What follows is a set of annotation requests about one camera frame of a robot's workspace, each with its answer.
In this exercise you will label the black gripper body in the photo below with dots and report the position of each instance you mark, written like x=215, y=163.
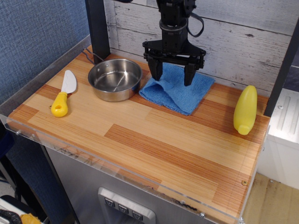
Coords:
x=174, y=48

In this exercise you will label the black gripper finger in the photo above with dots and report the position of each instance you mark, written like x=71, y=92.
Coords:
x=156, y=67
x=189, y=71

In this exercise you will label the blue towel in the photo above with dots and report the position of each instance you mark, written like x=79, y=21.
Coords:
x=170, y=91

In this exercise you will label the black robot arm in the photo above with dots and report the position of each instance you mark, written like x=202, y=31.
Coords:
x=178, y=12

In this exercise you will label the stainless steel pan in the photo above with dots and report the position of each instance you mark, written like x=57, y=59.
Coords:
x=114, y=80

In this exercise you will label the yellow plastic bottle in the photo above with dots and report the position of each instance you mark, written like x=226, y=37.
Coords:
x=245, y=111

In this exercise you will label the white appliance on right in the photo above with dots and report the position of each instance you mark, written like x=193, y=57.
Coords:
x=279, y=159

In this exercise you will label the stainless steel cabinet front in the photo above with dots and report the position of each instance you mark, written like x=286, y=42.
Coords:
x=82, y=179

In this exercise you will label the clear acrylic front guard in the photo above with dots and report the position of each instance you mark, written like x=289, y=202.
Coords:
x=33, y=144

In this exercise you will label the silver button control panel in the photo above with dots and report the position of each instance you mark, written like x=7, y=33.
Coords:
x=118, y=209

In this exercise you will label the yellow object bottom left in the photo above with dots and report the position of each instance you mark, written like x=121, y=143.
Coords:
x=29, y=219

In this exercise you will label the black vertical post left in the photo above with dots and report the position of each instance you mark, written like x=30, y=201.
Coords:
x=98, y=27

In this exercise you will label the black vertical post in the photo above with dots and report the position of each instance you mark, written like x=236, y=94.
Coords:
x=98, y=27
x=283, y=72

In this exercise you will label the black vertical post right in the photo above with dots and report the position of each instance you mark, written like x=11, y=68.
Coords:
x=283, y=72

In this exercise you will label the yellow handled toy knife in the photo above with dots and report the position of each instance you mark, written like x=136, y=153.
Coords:
x=59, y=107

